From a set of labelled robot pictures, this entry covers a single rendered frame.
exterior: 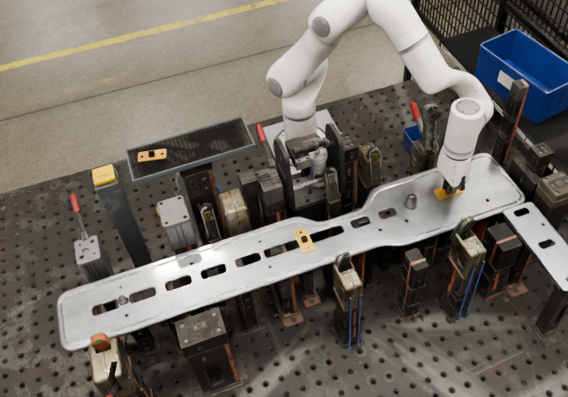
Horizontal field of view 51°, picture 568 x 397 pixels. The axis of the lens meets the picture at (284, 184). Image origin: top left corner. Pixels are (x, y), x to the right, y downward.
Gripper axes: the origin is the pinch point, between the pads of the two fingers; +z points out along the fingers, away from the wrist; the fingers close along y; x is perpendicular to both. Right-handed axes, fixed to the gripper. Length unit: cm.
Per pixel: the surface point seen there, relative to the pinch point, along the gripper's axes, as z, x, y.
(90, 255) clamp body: -3, -105, -14
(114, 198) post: -5, -95, -30
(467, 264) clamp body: 2.9, -8.1, 24.5
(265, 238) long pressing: 3, -57, -5
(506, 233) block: 5.0, 8.5, 18.4
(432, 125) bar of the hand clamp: -11.3, 0.8, -15.1
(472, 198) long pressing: 3.0, 5.3, 4.9
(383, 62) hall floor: 103, 70, -177
